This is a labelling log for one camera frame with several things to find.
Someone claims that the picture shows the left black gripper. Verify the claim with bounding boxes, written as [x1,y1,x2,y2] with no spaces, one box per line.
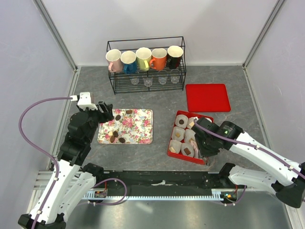
[77,101,113,143]

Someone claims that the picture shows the brown rectangular chocolate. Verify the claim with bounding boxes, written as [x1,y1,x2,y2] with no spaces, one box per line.
[184,148,191,155]

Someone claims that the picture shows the red chocolate box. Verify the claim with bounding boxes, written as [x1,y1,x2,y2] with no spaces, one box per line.
[167,110,214,165]

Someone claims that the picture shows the floral serving tray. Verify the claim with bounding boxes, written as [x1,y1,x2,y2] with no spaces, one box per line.
[97,108,153,145]

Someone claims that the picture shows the white bar chocolate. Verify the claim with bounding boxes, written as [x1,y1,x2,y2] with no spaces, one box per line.
[169,147,176,153]

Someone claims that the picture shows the red box lid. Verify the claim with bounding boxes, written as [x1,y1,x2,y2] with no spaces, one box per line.
[185,83,231,113]

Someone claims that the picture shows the pink-tipped metal tongs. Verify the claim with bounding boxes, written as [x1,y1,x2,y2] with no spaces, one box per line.
[189,138,210,166]

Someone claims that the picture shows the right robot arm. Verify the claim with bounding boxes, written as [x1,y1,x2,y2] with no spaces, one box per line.
[192,117,305,208]

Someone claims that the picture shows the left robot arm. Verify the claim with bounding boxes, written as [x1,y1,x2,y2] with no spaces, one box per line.
[18,98,114,229]

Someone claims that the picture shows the clear glass cup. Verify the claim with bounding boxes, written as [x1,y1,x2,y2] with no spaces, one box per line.
[143,77,153,87]
[171,75,180,84]
[158,76,168,85]
[130,78,139,85]

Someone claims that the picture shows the pink mug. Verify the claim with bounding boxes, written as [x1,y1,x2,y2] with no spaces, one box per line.
[105,49,123,73]

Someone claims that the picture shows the blue mug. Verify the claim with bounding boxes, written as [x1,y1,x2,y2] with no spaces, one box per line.
[120,51,137,74]

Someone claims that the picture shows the yellow-green mug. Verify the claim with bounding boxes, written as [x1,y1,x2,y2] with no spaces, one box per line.
[135,47,152,71]

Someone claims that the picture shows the orange mug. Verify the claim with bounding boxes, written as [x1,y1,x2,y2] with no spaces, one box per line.
[149,48,167,71]

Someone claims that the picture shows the black and red mug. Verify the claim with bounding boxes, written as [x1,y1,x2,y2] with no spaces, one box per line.
[166,45,183,69]

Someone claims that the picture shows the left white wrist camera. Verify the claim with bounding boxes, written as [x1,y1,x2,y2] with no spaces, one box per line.
[70,92,98,111]

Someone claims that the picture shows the black wire mug rack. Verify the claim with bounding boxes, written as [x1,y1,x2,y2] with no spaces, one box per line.
[107,36,186,94]

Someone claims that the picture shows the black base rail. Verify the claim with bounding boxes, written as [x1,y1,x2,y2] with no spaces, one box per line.
[96,171,235,197]

